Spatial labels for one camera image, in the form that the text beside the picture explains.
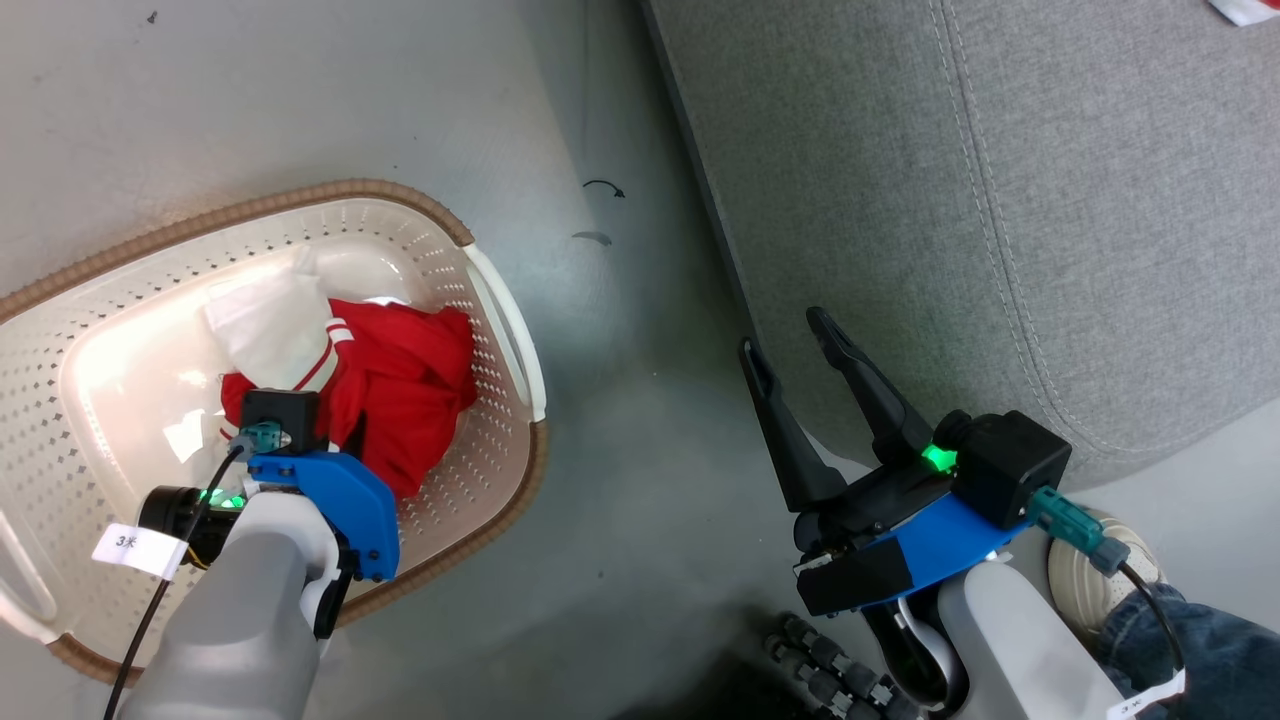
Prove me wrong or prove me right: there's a blue right camera mount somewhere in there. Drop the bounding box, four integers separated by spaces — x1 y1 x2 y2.
895 492 1033 593

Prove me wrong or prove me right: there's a grey fabric sofa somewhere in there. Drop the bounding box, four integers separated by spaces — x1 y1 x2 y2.
640 0 1280 491

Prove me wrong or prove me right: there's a white left cable label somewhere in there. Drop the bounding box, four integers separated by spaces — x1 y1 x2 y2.
91 522 189 580

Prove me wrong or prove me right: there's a blue jeans leg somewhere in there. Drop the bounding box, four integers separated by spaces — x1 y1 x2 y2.
1094 584 1280 720

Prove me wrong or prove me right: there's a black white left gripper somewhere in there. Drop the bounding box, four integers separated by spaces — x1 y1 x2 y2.
138 483 251 573

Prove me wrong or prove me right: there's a teal camera connector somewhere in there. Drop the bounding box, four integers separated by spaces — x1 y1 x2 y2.
1030 486 1133 578
230 421 292 458

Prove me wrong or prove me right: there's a blue left camera mount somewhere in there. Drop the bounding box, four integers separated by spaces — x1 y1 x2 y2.
248 450 401 583

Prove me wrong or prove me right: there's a beige shoe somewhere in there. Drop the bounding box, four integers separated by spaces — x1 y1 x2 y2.
1047 507 1167 643

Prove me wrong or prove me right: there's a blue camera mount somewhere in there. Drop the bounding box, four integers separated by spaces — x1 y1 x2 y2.
248 450 401 583
895 492 1033 593

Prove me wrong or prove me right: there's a red and white garment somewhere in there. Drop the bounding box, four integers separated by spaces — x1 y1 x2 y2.
220 298 479 501

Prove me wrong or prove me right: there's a white cable label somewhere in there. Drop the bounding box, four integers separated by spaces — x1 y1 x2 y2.
1104 668 1188 720
91 522 189 580

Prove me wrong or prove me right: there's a black left camera cable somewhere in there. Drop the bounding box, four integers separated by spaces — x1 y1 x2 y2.
103 445 247 720

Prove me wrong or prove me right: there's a black camera cable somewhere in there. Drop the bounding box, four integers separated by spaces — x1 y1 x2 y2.
103 445 247 720
1118 560 1188 693

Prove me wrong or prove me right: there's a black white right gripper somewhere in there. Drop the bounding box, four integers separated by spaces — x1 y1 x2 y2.
739 306 968 711

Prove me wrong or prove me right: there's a white right cable label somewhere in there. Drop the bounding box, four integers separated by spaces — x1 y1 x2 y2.
1104 668 1188 720

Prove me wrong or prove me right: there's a white red cloth item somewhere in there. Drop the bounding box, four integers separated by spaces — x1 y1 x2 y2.
1207 0 1280 28

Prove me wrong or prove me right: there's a white laundry basket brown rim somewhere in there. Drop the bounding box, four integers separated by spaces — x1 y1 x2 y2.
0 178 549 687

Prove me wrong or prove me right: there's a black right camera cable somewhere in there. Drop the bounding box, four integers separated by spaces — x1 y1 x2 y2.
1118 560 1188 693

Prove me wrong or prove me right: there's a teal left camera connector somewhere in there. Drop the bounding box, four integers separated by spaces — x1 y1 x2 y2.
230 421 292 458

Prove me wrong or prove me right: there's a teal right camera connector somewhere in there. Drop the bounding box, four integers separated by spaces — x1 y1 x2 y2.
1030 486 1133 578

